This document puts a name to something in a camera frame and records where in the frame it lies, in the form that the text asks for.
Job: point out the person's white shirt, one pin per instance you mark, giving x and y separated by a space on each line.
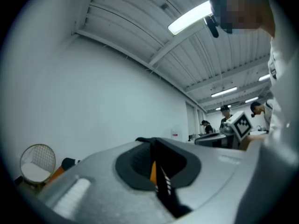
280 125

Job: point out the white seat cushion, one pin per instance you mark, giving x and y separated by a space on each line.
35 171

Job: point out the white panel with red label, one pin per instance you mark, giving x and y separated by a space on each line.
176 133

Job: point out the ceiling tube light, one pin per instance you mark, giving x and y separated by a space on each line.
189 17
251 100
264 77
223 92

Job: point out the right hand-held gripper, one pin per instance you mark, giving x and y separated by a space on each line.
241 127

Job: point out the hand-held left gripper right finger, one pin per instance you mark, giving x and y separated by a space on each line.
210 171

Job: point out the black head camera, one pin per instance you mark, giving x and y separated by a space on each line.
212 27

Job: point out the person's right forearm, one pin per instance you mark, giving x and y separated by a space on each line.
252 141

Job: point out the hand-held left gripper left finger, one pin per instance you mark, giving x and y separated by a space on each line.
98 195

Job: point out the person's head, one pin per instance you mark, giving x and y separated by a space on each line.
247 13

